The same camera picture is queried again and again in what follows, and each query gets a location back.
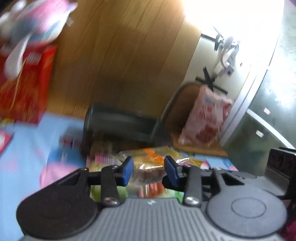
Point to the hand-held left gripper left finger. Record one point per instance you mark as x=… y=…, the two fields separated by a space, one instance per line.
x=127 y=171

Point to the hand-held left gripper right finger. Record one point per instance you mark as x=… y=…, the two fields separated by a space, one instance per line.
x=171 y=169

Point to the clear orange print snack packet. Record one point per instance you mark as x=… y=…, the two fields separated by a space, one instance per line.
x=148 y=166

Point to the dark sheep print box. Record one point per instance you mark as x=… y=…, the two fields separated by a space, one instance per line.
x=120 y=125

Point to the pink striped snack packet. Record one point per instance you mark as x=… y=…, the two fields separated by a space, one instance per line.
x=104 y=155

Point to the green snack packet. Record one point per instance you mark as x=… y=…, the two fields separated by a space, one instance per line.
x=97 y=192

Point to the pink snack bag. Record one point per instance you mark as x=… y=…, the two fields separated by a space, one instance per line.
x=205 y=118

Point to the wooden chair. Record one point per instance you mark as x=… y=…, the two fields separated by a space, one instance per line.
x=175 y=104

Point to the black tape cross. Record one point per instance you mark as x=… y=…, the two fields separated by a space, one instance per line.
x=217 y=38
x=209 y=80

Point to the printed cartoon blanket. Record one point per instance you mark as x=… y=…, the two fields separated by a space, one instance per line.
x=23 y=162

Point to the red patterned box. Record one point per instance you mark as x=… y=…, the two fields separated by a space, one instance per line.
x=27 y=92

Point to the pink white plush toy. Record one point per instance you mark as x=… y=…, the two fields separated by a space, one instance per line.
x=34 y=25

